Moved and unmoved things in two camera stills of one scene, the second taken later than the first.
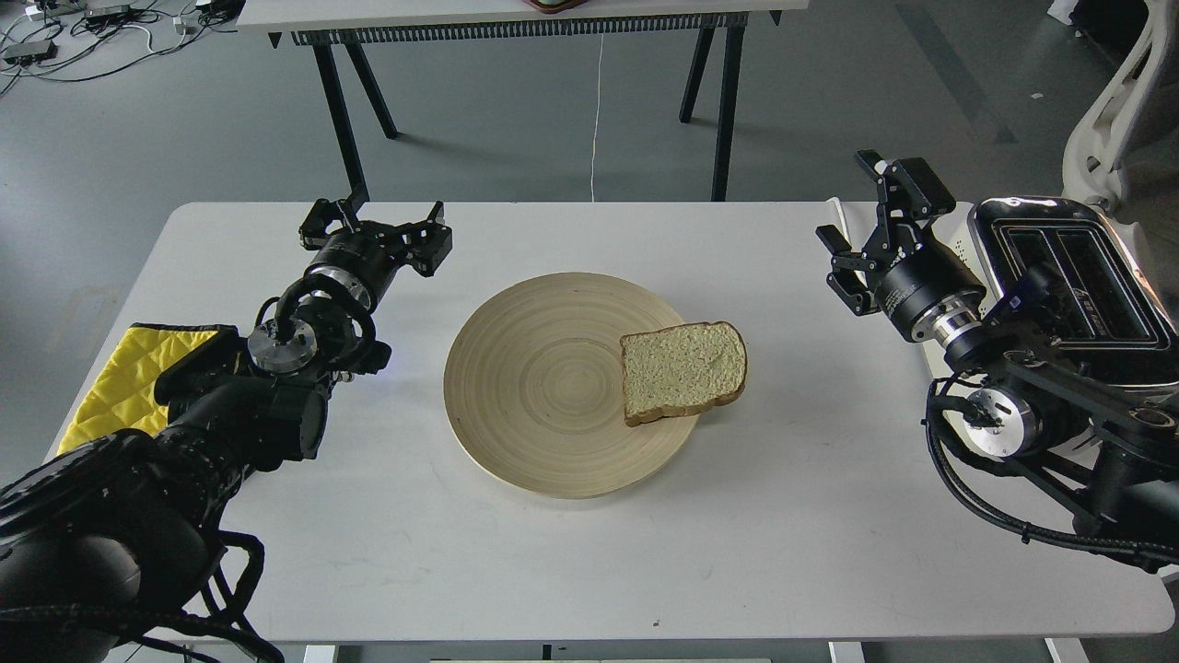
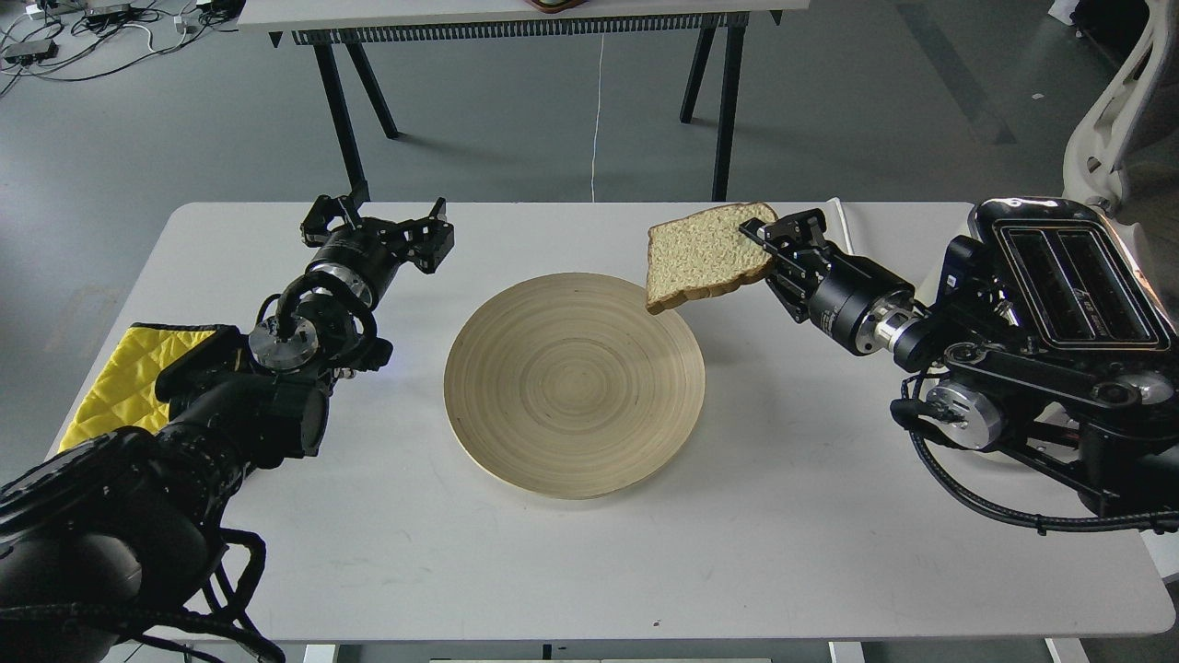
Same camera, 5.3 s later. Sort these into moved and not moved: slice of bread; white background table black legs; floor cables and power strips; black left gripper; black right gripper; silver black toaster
Moved: black right gripper; slice of bread
Not moved: silver black toaster; white background table black legs; black left gripper; floor cables and power strips
